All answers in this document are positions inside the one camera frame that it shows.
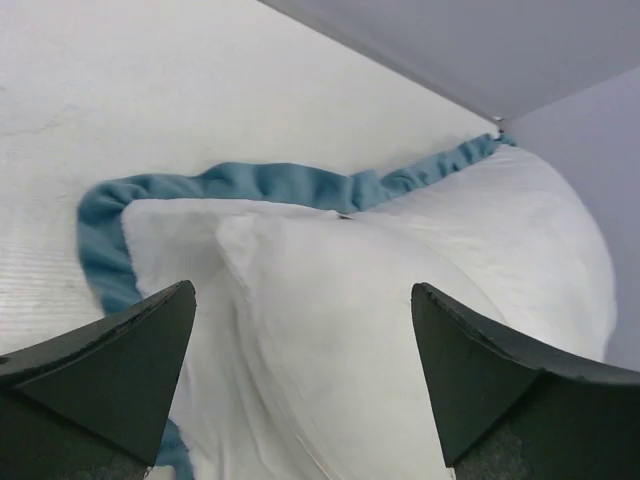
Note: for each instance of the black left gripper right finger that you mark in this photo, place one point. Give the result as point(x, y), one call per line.
point(507, 406)

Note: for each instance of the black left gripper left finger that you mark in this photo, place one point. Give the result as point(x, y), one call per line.
point(93, 403)

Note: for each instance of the white pillow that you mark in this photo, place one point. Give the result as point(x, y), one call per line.
point(303, 362)

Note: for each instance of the blue white houndstooth pillowcase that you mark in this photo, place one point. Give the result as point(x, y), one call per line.
point(515, 203)

